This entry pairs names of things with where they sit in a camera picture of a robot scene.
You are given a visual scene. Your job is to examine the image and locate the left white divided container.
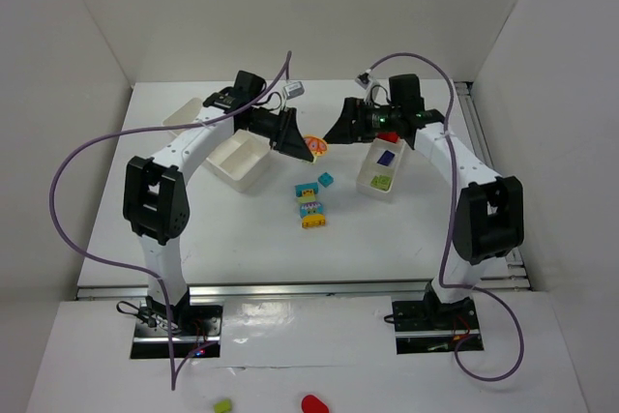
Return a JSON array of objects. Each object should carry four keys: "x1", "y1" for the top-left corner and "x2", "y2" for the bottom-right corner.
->
[{"x1": 162, "y1": 97, "x2": 271, "y2": 193}]

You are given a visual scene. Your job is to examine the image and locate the aluminium rail right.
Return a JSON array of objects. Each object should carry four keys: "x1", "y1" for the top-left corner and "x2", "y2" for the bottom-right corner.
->
[{"x1": 455, "y1": 81, "x2": 531, "y2": 291}]

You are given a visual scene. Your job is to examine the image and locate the red lego brick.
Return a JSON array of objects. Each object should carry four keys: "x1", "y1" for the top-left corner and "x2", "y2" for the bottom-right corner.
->
[{"x1": 376, "y1": 132, "x2": 399, "y2": 144}]

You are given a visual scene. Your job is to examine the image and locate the aluminium rail front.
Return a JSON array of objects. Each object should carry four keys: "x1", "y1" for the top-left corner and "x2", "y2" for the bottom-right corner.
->
[{"x1": 76, "y1": 280, "x2": 427, "y2": 305}]

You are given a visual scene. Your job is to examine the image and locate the teal square lego brick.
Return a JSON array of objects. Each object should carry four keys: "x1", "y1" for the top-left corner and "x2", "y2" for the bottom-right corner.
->
[{"x1": 317, "y1": 172, "x2": 334, "y2": 188}]

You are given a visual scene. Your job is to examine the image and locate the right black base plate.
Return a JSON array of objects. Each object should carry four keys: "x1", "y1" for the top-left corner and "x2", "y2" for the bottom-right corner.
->
[{"x1": 383, "y1": 299, "x2": 484, "y2": 355}]

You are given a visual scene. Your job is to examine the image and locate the teal flower lego brick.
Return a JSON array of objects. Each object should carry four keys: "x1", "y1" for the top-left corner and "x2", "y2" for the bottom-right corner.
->
[{"x1": 299, "y1": 201, "x2": 324, "y2": 219}]

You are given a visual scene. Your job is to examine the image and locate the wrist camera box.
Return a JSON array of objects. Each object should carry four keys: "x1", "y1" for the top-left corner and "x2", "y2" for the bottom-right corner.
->
[
  {"x1": 355, "y1": 72, "x2": 374, "y2": 89},
  {"x1": 281, "y1": 81, "x2": 305, "y2": 100}
]

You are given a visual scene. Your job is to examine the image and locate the light green lego brick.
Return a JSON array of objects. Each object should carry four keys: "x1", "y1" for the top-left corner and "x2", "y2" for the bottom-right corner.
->
[{"x1": 377, "y1": 175, "x2": 392, "y2": 191}]

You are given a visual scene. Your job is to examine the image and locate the white divided container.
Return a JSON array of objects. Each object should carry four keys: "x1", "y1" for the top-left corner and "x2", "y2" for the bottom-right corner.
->
[
  {"x1": 162, "y1": 97, "x2": 271, "y2": 193},
  {"x1": 356, "y1": 137, "x2": 406, "y2": 202}
]

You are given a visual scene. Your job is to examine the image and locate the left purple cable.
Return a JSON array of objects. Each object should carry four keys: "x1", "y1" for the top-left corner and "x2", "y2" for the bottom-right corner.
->
[{"x1": 49, "y1": 49, "x2": 293, "y2": 392}]

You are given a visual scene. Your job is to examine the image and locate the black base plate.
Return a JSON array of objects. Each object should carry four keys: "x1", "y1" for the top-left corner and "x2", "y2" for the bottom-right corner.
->
[
  {"x1": 116, "y1": 301, "x2": 223, "y2": 360},
  {"x1": 383, "y1": 299, "x2": 484, "y2": 355}
]

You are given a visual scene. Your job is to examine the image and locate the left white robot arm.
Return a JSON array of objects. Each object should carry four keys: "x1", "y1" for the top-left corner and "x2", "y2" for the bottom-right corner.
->
[{"x1": 123, "y1": 71, "x2": 313, "y2": 328}]

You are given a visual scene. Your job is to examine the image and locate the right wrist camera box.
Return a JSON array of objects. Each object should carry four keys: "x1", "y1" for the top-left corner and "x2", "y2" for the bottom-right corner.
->
[{"x1": 355, "y1": 72, "x2": 374, "y2": 89}]

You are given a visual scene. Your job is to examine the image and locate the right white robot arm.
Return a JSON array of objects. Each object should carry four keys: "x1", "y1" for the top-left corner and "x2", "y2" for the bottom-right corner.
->
[{"x1": 324, "y1": 73, "x2": 524, "y2": 323}]

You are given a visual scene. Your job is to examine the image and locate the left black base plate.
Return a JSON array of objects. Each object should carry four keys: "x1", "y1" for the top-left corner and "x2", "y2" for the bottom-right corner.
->
[{"x1": 116, "y1": 301, "x2": 223, "y2": 360}]

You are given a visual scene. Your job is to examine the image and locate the red round piece foreground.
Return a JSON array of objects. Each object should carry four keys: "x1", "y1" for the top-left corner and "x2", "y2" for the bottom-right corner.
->
[{"x1": 301, "y1": 395, "x2": 330, "y2": 413}]

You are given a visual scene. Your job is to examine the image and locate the green lego on foreground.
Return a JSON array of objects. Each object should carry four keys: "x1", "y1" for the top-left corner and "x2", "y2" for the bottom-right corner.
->
[{"x1": 213, "y1": 398, "x2": 233, "y2": 413}]

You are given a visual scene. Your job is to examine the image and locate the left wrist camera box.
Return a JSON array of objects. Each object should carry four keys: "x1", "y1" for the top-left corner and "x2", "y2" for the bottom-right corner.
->
[{"x1": 281, "y1": 81, "x2": 305, "y2": 100}]

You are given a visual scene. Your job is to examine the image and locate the purple lego piece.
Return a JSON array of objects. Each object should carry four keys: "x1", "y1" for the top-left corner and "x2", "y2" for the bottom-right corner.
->
[{"x1": 377, "y1": 151, "x2": 396, "y2": 166}]

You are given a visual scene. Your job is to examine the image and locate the aluminium rail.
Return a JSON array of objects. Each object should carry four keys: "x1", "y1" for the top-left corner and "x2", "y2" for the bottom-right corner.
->
[
  {"x1": 76, "y1": 280, "x2": 427, "y2": 305},
  {"x1": 455, "y1": 81, "x2": 531, "y2": 291}
]

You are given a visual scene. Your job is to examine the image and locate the orange sun round lego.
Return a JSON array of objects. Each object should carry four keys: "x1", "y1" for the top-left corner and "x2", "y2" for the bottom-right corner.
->
[{"x1": 304, "y1": 134, "x2": 329, "y2": 162}]

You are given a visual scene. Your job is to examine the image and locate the right white divided container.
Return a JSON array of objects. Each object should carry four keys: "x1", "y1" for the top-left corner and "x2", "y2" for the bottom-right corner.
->
[{"x1": 356, "y1": 137, "x2": 406, "y2": 202}]

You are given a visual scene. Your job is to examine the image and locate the teal and green lego stack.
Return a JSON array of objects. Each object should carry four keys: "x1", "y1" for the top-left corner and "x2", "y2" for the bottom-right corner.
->
[{"x1": 294, "y1": 182, "x2": 319, "y2": 205}]

